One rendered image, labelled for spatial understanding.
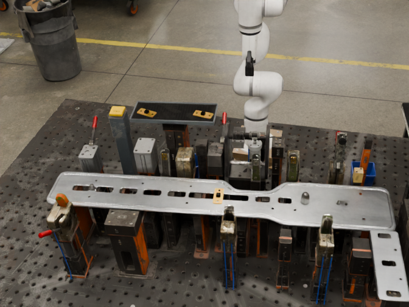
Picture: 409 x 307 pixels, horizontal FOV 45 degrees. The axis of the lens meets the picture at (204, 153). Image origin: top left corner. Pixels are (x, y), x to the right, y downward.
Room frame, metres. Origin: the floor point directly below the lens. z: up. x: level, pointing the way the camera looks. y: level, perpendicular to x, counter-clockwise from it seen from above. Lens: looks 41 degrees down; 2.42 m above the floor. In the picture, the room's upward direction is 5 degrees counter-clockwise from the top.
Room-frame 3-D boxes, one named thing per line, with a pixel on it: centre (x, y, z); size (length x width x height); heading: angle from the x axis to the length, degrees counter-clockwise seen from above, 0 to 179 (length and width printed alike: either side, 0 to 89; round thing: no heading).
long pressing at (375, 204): (1.37, -0.02, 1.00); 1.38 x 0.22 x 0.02; 78
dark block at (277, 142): (1.54, -0.31, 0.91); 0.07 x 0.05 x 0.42; 168
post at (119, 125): (1.80, 0.37, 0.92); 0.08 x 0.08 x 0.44; 78
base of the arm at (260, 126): (1.94, -0.27, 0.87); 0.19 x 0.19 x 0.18
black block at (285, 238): (1.15, -0.27, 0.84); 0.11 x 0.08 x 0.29; 168
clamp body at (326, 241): (1.09, -0.40, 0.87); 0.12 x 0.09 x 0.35; 168
